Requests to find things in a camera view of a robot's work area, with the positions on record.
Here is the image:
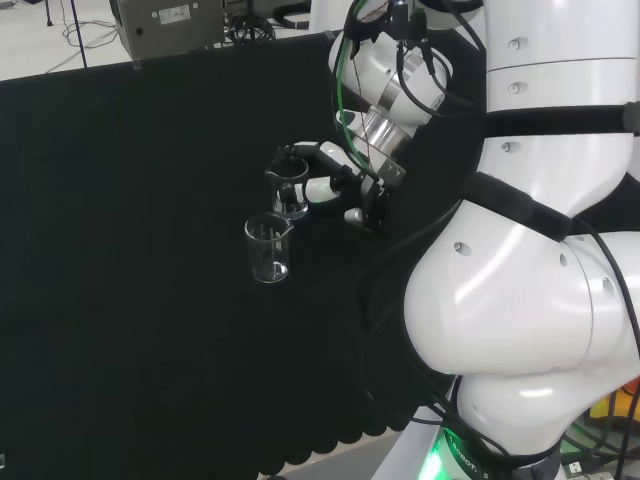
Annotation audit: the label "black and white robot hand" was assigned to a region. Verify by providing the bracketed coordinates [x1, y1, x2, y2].
[277, 141, 395, 234]

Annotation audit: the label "clear glass beaker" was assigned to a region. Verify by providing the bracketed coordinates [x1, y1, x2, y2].
[264, 155, 311, 222]
[243, 212, 295, 284]

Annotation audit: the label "black bench cloth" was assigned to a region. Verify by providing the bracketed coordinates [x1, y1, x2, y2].
[0, 30, 640, 479]

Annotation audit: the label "grey metal box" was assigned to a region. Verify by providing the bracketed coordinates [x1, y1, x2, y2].
[108, 0, 227, 61]

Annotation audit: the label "yellow stop button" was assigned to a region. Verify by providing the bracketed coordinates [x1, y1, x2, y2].
[589, 383, 640, 427]

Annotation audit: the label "dark tripod leg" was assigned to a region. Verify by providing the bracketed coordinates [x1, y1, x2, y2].
[68, 0, 90, 69]

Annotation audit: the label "black coiled cables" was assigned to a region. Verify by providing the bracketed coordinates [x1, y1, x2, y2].
[224, 13, 277, 47]

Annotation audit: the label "pale floor cable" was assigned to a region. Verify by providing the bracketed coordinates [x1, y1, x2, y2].
[60, 18, 119, 51]

